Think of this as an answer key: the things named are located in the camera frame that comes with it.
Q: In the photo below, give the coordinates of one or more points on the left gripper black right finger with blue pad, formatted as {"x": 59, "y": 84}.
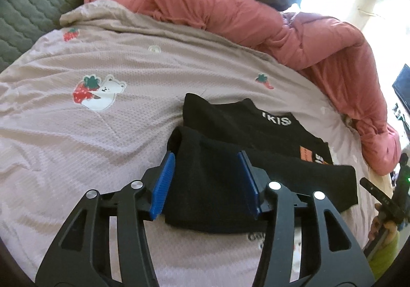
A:
{"x": 307, "y": 242}

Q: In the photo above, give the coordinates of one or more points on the person's right hand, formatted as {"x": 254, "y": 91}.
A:
{"x": 376, "y": 225}

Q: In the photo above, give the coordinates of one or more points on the pink quilted comforter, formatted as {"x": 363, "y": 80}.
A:
{"x": 334, "y": 55}

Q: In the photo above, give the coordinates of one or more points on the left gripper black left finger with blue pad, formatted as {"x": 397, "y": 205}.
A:
{"x": 79, "y": 254}

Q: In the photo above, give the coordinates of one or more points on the pink-beige strawberry bear bedsheet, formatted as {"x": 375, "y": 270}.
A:
{"x": 92, "y": 105}

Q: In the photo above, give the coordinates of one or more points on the dark monitor screen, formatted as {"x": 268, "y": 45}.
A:
{"x": 401, "y": 86}

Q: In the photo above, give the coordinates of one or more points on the black shirt with orange patches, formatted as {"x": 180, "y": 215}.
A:
{"x": 210, "y": 191}

